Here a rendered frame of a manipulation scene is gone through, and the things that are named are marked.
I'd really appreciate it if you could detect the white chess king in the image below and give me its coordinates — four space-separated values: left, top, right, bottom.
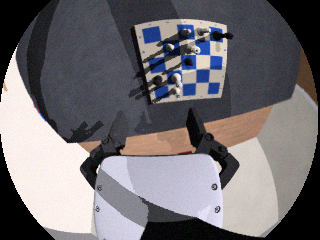
183 44 200 54

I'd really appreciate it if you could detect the blue and white chessboard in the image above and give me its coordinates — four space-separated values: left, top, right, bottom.
134 19 227 104

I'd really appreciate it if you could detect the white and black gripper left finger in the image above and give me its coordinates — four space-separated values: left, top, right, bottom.
80 111 129 189

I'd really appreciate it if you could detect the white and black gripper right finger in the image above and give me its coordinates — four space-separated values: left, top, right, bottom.
186 108 240 190

